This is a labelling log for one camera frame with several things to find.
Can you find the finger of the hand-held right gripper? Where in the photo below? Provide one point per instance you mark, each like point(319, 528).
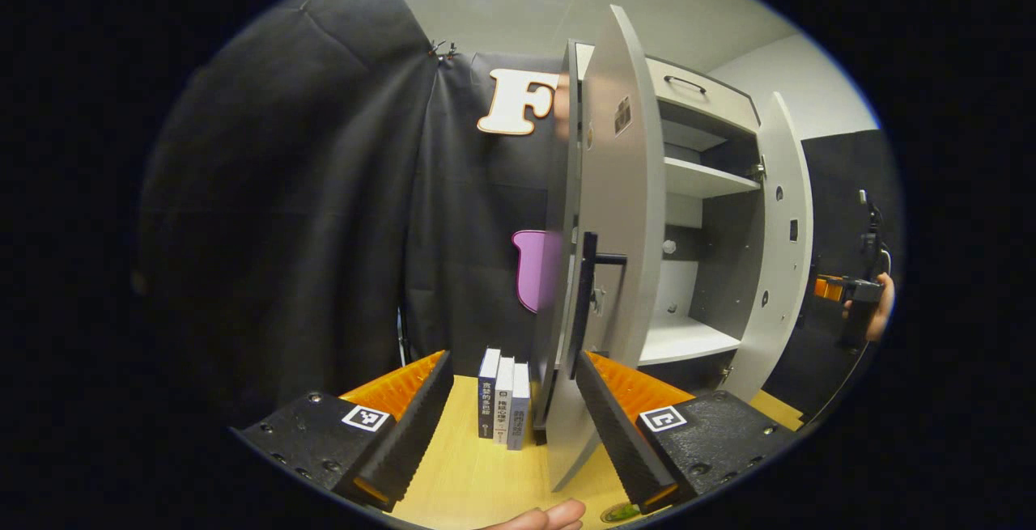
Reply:
point(825, 287)

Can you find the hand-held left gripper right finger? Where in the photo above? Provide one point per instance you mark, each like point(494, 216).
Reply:
point(619, 433)

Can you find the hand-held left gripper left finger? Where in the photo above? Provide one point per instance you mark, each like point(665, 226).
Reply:
point(417, 433)

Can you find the white cabinet door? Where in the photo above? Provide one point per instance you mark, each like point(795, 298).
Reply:
point(781, 271)
point(623, 190)

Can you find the white and grey cabinet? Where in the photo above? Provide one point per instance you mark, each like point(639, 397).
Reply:
point(720, 271)

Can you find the white cabinet shelf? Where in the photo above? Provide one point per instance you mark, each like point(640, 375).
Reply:
point(696, 178)
point(684, 340)

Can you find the white cabinet drawer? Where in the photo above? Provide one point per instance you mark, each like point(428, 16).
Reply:
point(712, 105)

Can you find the white book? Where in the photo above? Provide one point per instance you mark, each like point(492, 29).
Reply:
point(503, 404)

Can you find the grey blue book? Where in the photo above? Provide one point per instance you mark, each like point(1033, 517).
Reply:
point(520, 413)

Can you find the black backdrop cloth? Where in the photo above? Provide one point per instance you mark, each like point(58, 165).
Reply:
point(283, 231)

